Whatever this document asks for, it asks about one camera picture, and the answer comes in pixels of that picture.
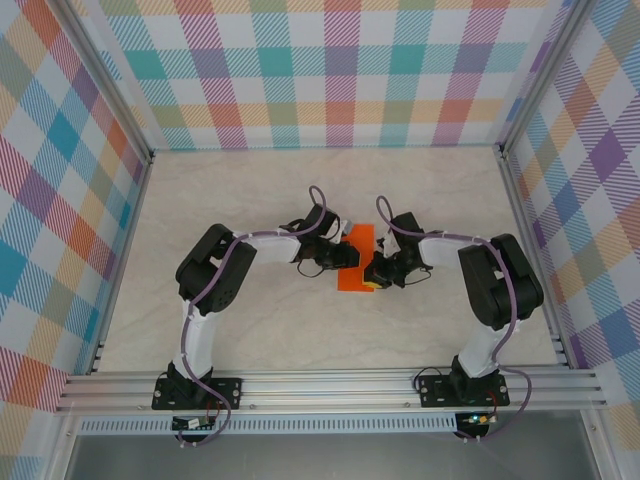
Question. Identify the orange square paper sheet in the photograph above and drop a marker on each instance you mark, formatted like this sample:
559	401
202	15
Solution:
362	235

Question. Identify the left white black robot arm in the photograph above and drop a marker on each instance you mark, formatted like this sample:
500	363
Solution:
205	340

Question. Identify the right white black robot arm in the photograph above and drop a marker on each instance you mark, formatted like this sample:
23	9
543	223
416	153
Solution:
480	350

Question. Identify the grey metal panel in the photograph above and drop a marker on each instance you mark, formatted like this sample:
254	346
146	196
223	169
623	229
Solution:
325	457

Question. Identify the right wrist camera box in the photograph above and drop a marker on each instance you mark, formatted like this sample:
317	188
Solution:
389	246

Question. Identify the aluminium mounting rail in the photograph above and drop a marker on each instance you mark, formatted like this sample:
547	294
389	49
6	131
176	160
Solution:
325	390

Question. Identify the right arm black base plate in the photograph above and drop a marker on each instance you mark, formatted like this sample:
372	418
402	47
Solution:
435	390

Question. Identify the aluminium table side rail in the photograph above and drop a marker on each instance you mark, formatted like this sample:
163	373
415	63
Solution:
131	225
525	225

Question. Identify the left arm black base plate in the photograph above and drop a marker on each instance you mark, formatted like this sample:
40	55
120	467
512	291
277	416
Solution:
225	392

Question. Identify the aluminium frame post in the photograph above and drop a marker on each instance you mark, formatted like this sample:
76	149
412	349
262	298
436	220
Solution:
540	75
107	75

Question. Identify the aluminium frame leg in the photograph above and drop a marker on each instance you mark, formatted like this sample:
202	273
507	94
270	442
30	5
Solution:
600	450
61	450

